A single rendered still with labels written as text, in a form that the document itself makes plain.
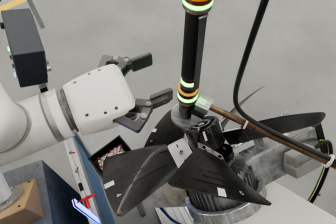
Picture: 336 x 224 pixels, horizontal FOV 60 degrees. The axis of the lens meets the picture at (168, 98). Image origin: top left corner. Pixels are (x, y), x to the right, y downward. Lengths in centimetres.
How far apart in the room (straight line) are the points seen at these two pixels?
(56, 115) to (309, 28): 294
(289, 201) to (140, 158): 47
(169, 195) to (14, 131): 76
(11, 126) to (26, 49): 81
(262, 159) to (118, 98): 68
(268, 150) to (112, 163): 52
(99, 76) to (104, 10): 268
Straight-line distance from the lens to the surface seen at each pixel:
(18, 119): 43
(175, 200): 110
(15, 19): 134
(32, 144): 48
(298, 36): 311
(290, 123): 93
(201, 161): 76
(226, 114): 61
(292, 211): 95
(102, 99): 47
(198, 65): 51
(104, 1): 327
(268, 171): 107
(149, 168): 93
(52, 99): 47
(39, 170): 130
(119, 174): 95
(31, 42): 124
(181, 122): 69
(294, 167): 106
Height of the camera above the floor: 207
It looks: 59 degrees down
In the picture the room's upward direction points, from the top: straight up
